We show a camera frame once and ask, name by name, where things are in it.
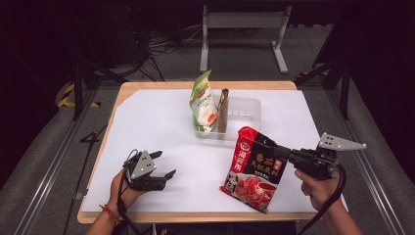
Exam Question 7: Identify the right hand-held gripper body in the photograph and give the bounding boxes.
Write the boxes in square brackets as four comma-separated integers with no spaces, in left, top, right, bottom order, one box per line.
[288,132,367,181]

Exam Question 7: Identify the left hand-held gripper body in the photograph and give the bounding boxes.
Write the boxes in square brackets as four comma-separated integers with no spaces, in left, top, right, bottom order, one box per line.
[122,149,168,193]

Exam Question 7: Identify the red black sauce packet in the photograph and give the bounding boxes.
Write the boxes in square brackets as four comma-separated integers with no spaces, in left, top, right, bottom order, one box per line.
[219,125,290,213]

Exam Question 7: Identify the clear plastic bin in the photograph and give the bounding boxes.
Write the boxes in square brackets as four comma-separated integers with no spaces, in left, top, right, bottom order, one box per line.
[194,95,263,141]

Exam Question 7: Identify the green white food packet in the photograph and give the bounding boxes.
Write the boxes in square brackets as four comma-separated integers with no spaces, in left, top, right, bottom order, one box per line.
[189,69,219,133]

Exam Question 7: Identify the gold foil packet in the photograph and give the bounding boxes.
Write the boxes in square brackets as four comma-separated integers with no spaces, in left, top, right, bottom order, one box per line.
[216,87,230,134]

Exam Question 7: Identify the person's right hand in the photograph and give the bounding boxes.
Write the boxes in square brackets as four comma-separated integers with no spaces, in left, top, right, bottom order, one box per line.
[294,168,342,212]

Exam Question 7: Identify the person's left hand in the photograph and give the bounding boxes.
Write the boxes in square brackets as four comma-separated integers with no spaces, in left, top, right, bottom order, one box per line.
[109,169,145,212]

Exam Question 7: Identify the white paper sheet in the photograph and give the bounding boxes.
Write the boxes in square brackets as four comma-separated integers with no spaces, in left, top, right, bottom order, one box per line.
[81,88,348,213]

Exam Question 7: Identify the black metal stand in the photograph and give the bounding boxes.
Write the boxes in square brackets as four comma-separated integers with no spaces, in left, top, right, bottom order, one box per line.
[69,57,130,120]
[295,57,352,120]

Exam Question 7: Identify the yellow black hazard tape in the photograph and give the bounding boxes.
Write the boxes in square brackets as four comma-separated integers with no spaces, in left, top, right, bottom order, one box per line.
[58,82,101,109]

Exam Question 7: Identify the white metal stand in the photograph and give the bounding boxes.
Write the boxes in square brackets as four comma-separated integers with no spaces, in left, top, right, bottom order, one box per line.
[199,4,293,74]

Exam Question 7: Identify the left hand-held gripper cable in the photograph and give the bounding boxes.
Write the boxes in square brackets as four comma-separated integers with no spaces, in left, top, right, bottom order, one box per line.
[116,149,145,235]

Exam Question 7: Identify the hand-held gripper cable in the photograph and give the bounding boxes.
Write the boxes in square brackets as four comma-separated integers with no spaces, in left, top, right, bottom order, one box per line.
[297,162,347,235]
[116,149,145,235]

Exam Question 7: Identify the right hand-held gripper cable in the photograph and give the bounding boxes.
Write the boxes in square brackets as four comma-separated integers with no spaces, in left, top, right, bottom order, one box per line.
[297,162,347,235]

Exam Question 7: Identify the red braided bracelet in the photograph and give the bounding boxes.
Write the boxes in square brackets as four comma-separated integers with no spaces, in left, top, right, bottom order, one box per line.
[98,204,121,226]

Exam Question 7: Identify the thin black floor cable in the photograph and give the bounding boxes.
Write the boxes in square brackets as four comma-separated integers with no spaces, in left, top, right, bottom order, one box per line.
[62,123,109,235]

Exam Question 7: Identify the aluminium floor rail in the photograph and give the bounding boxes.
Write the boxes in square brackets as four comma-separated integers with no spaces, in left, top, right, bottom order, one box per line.
[326,89,407,235]
[13,87,99,235]

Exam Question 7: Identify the tangle of floor cables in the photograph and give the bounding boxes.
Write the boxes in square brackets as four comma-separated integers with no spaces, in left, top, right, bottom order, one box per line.
[123,23,204,82]

